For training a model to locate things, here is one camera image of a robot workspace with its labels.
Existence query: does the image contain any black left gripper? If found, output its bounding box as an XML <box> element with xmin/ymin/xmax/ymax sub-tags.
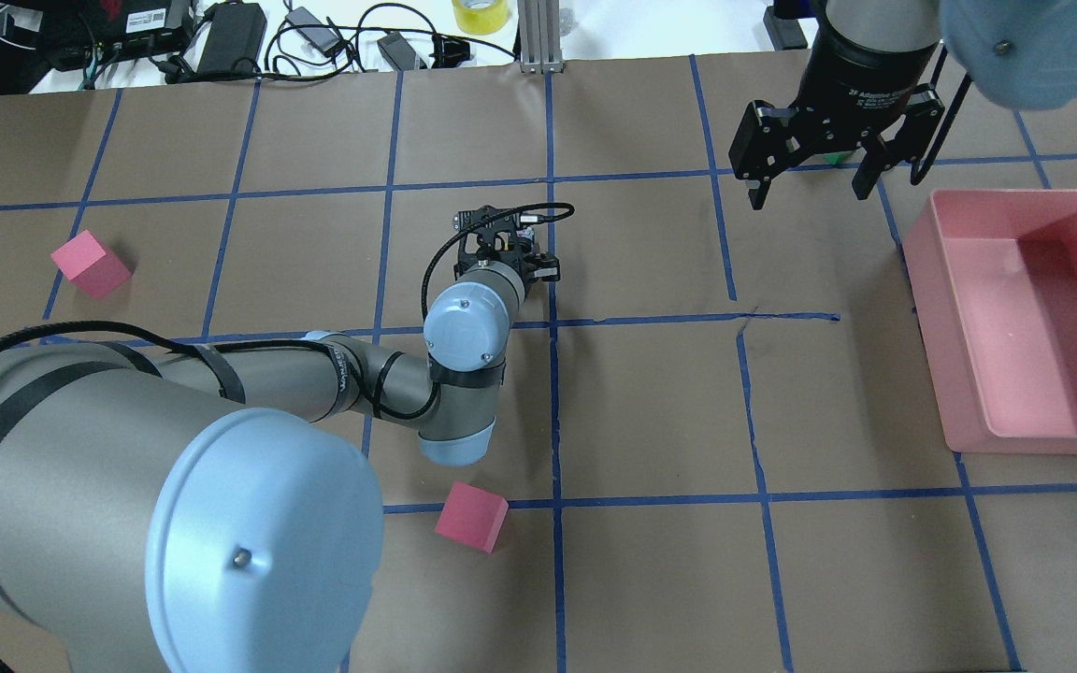
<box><xmin>452</xmin><ymin>204</ymin><xmax>563</xmax><ymax>285</ymax></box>

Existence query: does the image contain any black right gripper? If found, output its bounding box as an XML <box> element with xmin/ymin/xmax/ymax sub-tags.
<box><xmin>729</xmin><ymin>33</ymin><xmax>945</xmax><ymax>210</ymax></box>

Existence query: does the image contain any green cube far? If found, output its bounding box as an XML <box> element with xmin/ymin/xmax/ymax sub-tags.
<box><xmin>822</xmin><ymin>148</ymin><xmax>859</xmax><ymax>169</ymax></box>

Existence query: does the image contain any yellow tape roll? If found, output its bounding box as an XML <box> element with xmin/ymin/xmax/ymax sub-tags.
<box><xmin>452</xmin><ymin>0</ymin><xmax>510</xmax><ymax>36</ymax></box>

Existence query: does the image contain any pink plastic bin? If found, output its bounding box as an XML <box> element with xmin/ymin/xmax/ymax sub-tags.
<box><xmin>903</xmin><ymin>190</ymin><xmax>1077</xmax><ymax>455</ymax></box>

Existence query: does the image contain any pink cube near centre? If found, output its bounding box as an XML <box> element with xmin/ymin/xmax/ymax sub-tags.
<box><xmin>435</xmin><ymin>481</ymin><xmax>510</xmax><ymax>553</ymax></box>

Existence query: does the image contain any pink cube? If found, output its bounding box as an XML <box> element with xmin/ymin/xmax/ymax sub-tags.
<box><xmin>48</xmin><ymin>232</ymin><xmax>132</xmax><ymax>302</ymax></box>
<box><xmin>435</xmin><ymin>481</ymin><xmax>510</xmax><ymax>553</ymax></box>

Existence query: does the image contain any black power adapter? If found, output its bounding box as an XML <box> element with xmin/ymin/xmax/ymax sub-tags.
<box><xmin>195</xmin><ymin>1</ymin><xmax>266</xmax><ymax>80</ymax></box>

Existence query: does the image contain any pink cube front left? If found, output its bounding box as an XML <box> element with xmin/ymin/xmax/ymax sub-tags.
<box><xmin>48</xmin><ymin>232</ymin><xmax>132</xmax><ymax>302</ymax></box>

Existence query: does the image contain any aluminium frame post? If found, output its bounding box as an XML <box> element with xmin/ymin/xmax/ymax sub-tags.
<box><xmin>516</xmin><ymin>0</ymin><xmax>565</xmax><ymax>74</ymax></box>

